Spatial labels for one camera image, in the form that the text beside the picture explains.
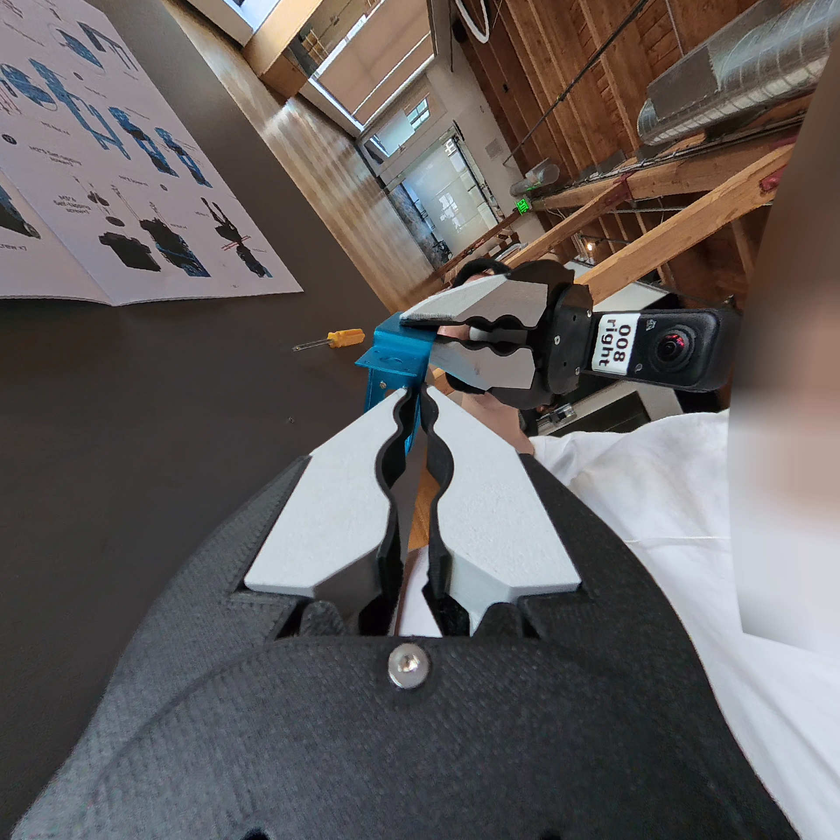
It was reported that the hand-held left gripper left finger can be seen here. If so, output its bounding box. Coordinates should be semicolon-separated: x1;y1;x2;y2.
243;387;422;601

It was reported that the glass partition door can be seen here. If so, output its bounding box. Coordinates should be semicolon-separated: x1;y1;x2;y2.
387;128;500;263

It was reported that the silver ventilation duct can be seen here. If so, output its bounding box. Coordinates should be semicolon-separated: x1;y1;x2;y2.
637;0;831;147

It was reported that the yellow handled screwdriver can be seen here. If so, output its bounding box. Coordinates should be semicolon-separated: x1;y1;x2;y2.
292;328;365;353

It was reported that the blue metal bracket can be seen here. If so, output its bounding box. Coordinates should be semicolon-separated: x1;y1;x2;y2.
354;311;439;454

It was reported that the ring ceiling lamp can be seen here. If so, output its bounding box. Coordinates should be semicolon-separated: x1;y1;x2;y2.
453;0;493;46

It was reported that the printed assembly manual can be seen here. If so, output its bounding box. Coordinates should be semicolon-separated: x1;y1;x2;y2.
0;0;304;307

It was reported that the person's white shirt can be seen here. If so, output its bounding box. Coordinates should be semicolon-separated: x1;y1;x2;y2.
394;410;840;840

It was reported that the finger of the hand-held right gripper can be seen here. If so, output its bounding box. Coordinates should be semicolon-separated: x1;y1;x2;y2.
399;273;552;332
430;328;540;393

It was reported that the window with roller blind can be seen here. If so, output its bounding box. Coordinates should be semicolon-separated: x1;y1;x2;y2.
308;0;437;129

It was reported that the person's right hand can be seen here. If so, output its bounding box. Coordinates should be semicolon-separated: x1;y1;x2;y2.
453;387;536;455

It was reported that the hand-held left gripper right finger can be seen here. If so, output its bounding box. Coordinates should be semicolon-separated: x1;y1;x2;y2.
422;386;583;611

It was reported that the dark grey desk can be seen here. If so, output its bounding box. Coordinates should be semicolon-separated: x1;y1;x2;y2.
0;0;421;834

